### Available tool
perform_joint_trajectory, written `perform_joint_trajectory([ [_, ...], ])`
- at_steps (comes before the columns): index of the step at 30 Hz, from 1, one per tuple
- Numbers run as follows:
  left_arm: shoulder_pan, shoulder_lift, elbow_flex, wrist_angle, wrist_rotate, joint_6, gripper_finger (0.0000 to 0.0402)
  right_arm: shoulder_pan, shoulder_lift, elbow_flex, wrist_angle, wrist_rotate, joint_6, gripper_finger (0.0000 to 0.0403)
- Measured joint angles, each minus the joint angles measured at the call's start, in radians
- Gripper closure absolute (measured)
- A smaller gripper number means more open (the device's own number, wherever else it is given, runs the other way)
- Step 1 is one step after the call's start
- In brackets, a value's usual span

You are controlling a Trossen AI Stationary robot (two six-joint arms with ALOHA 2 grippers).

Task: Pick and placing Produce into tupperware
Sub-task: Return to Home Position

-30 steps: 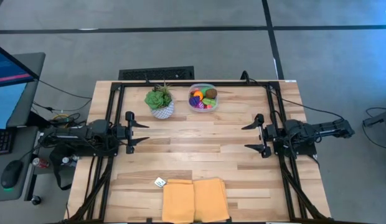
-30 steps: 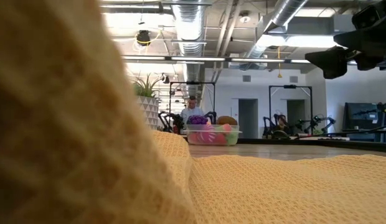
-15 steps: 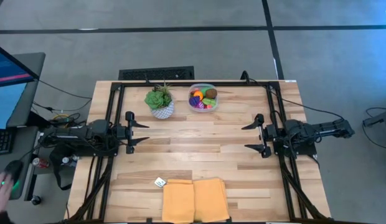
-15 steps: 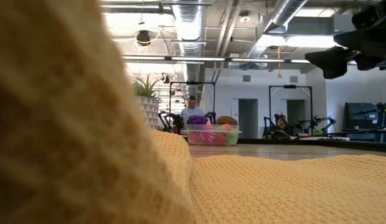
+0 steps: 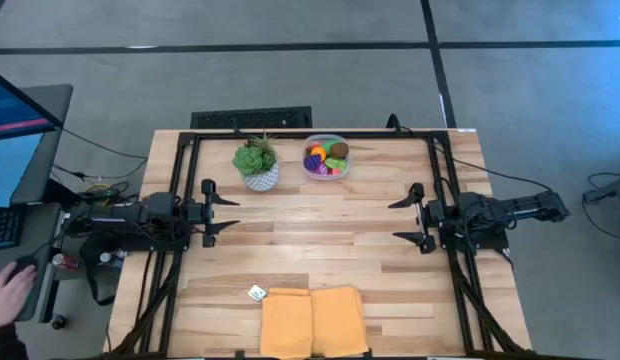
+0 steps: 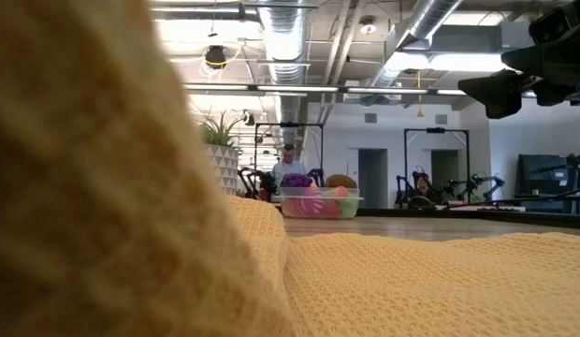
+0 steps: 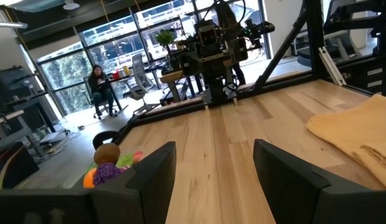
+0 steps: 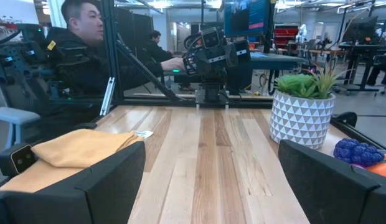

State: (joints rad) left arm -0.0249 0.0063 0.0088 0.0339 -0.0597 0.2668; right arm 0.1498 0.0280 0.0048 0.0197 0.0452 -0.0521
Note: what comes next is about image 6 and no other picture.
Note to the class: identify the pink toy garlic bulb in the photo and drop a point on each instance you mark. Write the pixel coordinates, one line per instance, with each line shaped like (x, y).
(340, 192)

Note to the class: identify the yellow waffle-weave cloth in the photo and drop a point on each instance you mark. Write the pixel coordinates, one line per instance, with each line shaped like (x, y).
(435, 285)
(107, 187)

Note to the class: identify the black background screen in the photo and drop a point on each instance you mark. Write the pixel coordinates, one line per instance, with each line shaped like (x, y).
(547, 175)

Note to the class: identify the small pink toy fruit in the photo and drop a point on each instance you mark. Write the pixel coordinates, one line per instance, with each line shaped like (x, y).
(331, 209)

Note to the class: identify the magenta striped toy onion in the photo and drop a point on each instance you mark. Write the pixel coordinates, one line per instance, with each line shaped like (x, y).
(311, 205)

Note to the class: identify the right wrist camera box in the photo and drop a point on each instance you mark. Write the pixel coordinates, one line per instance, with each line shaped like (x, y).
(549, 23)

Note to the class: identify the red toy strawberry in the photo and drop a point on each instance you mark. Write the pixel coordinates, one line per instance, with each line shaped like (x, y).
(290, 209)

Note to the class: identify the black round ceiling fixture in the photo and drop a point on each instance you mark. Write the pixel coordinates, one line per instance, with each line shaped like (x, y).
(215, 56)

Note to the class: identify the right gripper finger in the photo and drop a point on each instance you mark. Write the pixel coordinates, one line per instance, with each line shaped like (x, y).
(498, 93)
(552, 58)

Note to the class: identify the purple toy grape bunch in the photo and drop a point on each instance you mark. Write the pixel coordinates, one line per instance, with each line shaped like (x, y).
(297, 180)

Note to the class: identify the clear plastic tupperware container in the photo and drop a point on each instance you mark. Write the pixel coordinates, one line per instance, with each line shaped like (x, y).
(318, 202)

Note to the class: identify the silver spiral ventilation duct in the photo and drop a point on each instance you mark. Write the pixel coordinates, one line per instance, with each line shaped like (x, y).
(425, 19)
(285, 28)

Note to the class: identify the grey background door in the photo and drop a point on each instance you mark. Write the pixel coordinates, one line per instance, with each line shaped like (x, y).
(373, 175)

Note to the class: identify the black background robot arm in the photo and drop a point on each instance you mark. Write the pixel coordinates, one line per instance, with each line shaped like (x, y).
(316, 177)
(486, 182)
(257, 182)

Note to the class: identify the black background station frame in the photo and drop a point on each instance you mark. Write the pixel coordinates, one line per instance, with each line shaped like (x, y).
(290, 124)
(435, 129)

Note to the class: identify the succulent in white patterned pot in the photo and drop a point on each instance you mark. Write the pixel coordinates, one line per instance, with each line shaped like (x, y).
(222, 164)

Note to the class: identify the person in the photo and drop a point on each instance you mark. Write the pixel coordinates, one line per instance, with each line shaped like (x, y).
(288, 167)
(423, 185)

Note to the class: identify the brown toy kiwi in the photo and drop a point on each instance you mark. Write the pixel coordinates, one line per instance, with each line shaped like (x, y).
(340, 181)

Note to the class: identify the crossbar with strip lights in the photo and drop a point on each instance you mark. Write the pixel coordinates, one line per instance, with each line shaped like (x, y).
(294, 88)

